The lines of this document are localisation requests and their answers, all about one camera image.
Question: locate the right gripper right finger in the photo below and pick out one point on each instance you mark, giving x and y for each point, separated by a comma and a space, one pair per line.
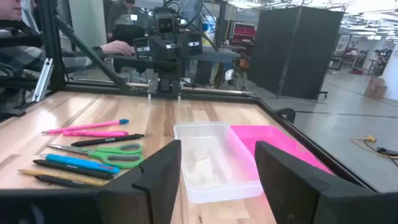
295, 193

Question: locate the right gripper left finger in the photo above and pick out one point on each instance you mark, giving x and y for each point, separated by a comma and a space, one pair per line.
149, 186

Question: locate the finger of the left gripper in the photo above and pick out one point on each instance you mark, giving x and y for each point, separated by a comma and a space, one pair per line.
159, 48
178, 46

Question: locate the clear pink-lidded supply box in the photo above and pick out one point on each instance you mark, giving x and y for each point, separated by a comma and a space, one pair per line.
267, 137

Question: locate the black pen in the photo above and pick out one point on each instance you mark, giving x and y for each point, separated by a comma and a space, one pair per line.
105, 140
71, 169
62, 182

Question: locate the green scissors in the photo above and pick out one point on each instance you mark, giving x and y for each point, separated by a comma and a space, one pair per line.
93, 154

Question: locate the blue pen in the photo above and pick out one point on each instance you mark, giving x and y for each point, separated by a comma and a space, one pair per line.
77, 162

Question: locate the pink highlighter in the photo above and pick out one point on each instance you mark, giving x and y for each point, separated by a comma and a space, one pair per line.
93, 133

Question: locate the pink pencil blue cap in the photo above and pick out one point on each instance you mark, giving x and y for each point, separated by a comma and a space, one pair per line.
87, 126

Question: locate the yellow wooden pencil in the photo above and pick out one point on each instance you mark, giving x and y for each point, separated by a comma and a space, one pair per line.
62, 176

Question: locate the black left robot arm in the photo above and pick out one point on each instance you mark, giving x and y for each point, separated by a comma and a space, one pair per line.
169, 74

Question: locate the cardboard box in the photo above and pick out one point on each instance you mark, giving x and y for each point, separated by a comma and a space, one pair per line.
376, 88

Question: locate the person's hand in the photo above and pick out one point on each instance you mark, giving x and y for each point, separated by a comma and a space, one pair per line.
116, 48

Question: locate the person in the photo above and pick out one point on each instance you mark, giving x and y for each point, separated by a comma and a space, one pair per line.
119, 15
18, 59

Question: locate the grey desk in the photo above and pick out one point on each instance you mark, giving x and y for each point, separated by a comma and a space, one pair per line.
217, 55

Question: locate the red storage bins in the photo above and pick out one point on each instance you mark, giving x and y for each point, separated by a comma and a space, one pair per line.
244, 32

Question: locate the black partition panel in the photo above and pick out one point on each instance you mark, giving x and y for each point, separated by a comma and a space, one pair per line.
295, 53

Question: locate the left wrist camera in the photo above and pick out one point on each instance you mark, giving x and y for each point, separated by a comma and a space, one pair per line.
164, 25

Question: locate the silver metal bracket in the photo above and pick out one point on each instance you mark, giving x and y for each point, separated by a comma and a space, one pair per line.
43, 79

